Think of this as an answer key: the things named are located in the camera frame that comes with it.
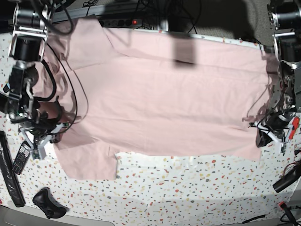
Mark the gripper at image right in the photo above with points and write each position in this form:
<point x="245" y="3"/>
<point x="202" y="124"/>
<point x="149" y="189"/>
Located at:
<point x="274" y="128"/>

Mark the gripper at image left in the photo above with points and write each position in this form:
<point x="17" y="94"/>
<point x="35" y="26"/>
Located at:
<point x="41" y="130"/>

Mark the pink T-shirt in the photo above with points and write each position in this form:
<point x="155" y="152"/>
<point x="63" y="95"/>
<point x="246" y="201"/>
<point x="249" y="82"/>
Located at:
<point x="154" y="94"/>

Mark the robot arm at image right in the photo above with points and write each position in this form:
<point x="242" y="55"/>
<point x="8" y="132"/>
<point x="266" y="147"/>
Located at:
<point x="285" y="18"/>

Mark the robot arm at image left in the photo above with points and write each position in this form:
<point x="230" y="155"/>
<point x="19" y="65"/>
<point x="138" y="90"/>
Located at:
<point x="32" y="20"/>

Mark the long black bar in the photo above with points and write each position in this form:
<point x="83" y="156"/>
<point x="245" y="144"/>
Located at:
<point x="8" y="174"/>

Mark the black game controller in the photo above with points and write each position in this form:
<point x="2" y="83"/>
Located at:
<point x="46" y="203"/>

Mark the red and black tool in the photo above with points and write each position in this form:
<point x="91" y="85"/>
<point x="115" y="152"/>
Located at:
<point x="288" y="214"/>

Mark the red handled screwdriver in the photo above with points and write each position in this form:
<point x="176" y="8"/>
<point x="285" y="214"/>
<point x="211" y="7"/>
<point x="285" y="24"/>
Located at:
<point x="294" y="126"/>

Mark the black cylinder with wires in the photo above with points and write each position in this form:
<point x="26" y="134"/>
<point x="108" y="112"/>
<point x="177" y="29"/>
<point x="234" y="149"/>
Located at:
<point x="288" y="179"/>

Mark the power strip with red switch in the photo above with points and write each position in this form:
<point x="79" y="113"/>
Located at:
<point x="120" y="23"/>

